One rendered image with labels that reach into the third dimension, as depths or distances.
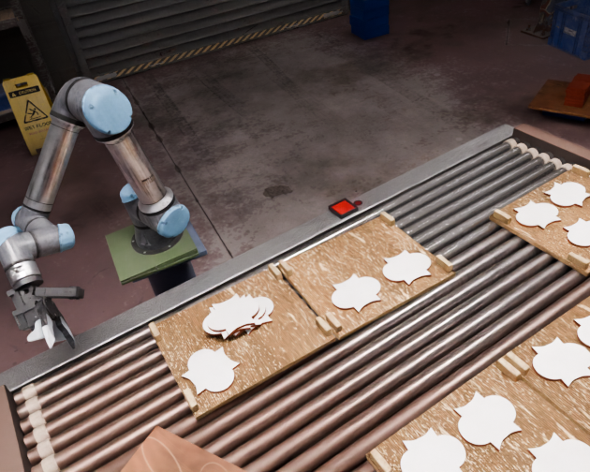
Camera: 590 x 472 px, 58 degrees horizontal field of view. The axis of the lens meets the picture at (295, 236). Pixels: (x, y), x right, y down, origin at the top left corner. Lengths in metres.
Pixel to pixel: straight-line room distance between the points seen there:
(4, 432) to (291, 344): 0.73
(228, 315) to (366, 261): 0.46
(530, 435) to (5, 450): 1.20
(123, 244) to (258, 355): 0.77
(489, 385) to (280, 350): 0.52
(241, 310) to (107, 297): 1.79
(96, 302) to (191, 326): 1.70
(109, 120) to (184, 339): 0.62
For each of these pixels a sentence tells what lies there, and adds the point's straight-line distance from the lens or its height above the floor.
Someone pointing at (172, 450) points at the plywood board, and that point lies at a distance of 1.21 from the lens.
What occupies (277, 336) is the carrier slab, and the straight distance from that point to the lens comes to 1.46.
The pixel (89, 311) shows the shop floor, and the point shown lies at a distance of 3.17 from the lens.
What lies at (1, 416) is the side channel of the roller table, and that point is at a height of 0.95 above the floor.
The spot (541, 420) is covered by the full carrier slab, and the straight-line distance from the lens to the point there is 1.35.
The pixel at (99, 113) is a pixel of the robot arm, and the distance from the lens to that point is 1.46.
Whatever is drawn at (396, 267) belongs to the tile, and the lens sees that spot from 1.60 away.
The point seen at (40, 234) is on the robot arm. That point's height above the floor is 1.24.
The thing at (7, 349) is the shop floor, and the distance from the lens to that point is 3.22.
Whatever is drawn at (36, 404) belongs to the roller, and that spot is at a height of 0.92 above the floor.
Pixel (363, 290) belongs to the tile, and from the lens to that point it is 1.53.
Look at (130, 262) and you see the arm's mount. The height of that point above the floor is 0.89.
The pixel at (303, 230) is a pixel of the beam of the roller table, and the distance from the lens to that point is 1.80.
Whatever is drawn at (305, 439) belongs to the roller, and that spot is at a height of 0.92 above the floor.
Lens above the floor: 2.05
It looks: 39 degrees down
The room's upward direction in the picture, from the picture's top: 8 degrees counter-clockwise
